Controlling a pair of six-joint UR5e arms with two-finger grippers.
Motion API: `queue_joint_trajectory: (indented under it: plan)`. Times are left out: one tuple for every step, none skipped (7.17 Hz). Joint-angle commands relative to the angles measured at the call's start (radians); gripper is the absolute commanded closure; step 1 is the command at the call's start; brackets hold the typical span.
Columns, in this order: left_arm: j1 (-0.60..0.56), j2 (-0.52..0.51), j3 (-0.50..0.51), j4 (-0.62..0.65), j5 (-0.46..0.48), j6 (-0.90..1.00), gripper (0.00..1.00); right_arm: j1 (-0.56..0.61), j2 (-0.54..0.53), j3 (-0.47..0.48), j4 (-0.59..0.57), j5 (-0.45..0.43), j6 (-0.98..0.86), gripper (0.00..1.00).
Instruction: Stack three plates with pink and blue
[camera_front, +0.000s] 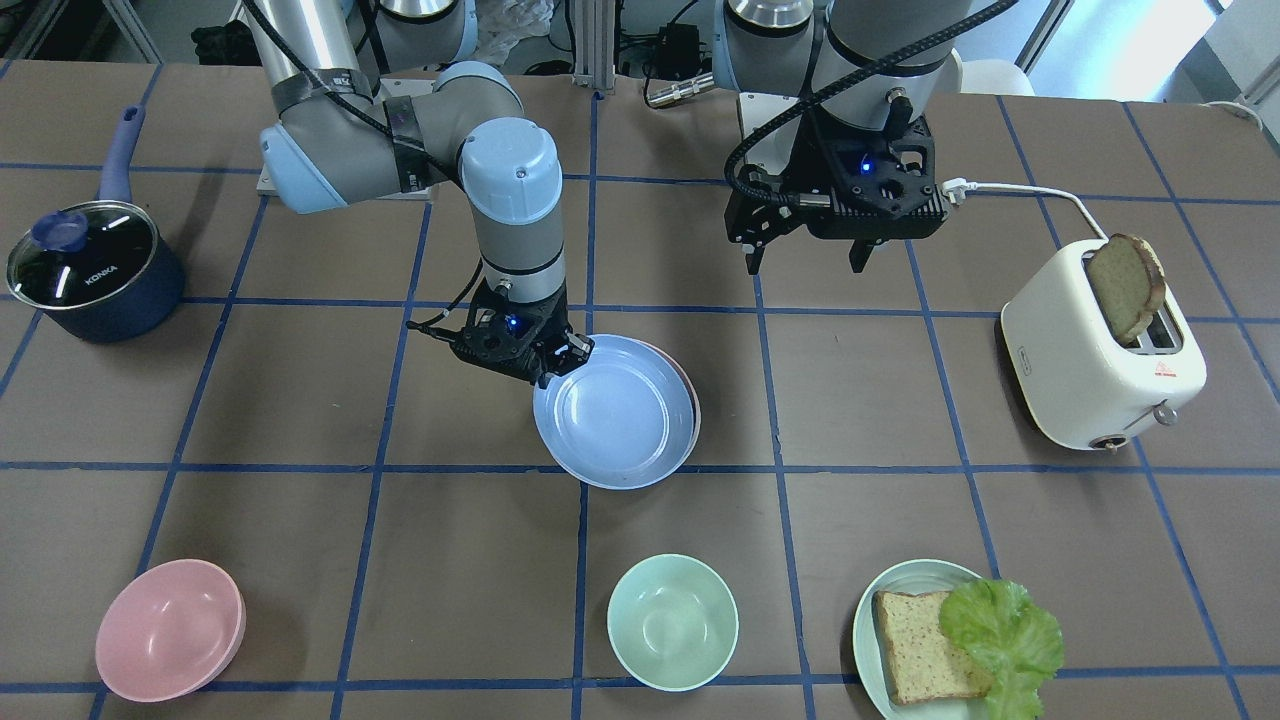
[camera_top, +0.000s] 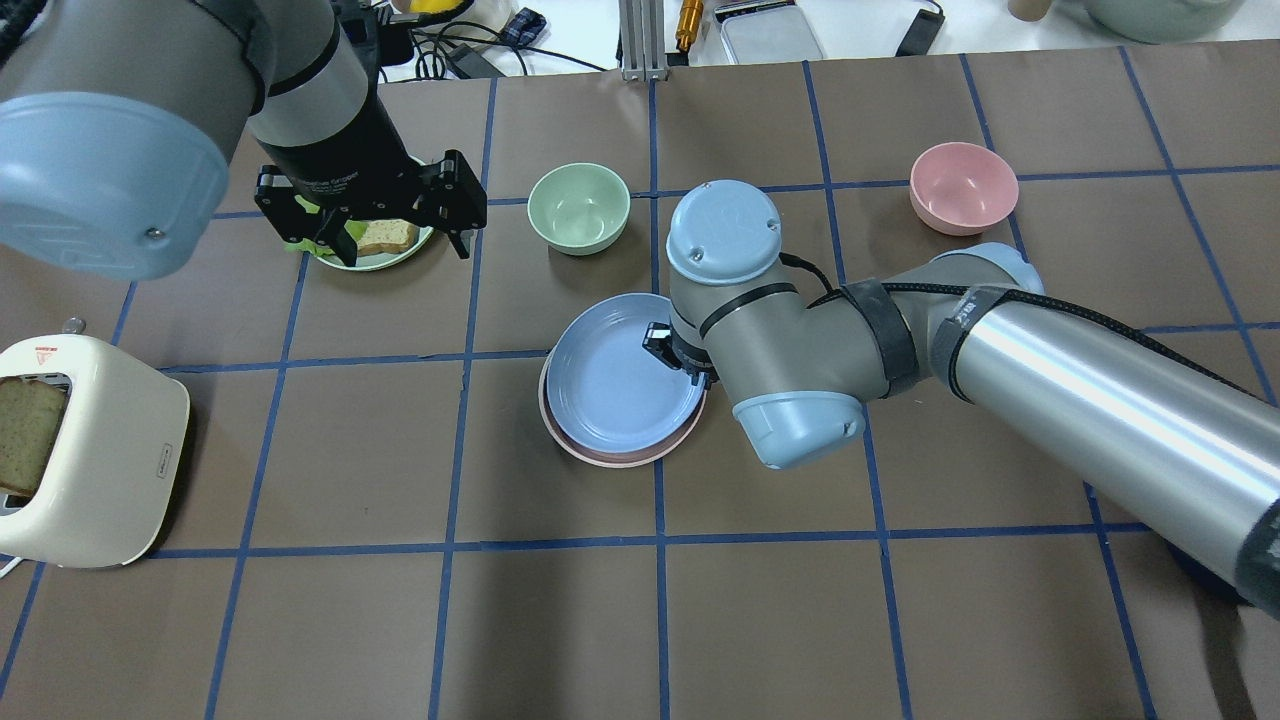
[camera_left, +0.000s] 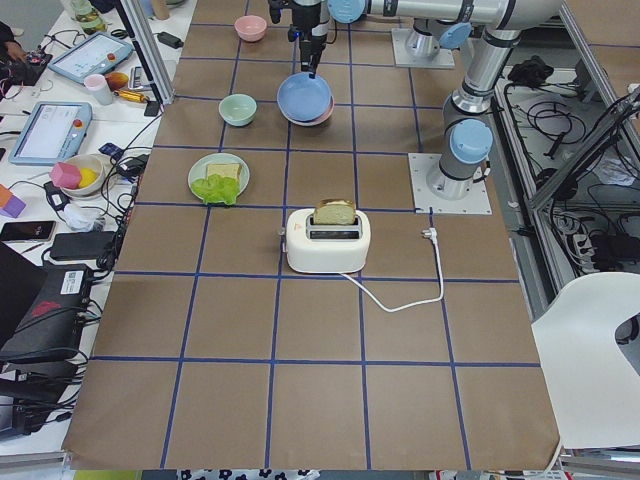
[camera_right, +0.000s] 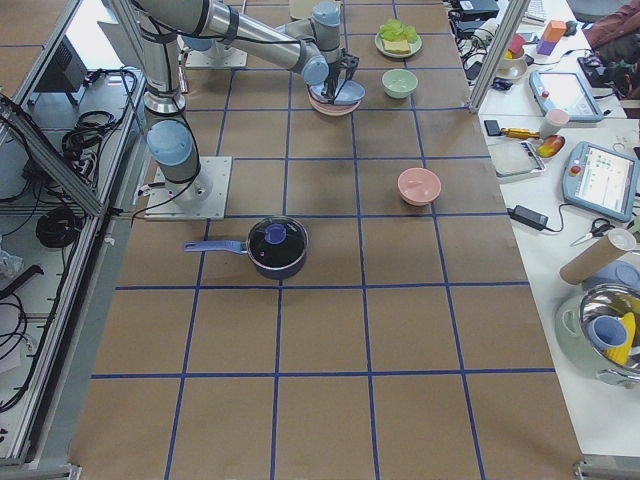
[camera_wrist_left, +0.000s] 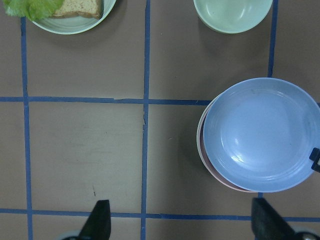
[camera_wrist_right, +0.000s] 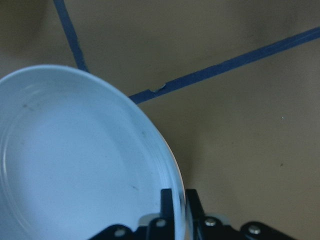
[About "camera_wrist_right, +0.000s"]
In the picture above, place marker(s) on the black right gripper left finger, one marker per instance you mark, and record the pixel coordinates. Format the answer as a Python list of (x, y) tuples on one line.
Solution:
[(158, 228)]

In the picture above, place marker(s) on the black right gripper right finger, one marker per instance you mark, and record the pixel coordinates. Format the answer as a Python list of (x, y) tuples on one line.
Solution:
[(203, 226)]

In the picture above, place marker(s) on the blue plate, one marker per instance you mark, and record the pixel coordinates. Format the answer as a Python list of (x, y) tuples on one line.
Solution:
[(76, 156)]

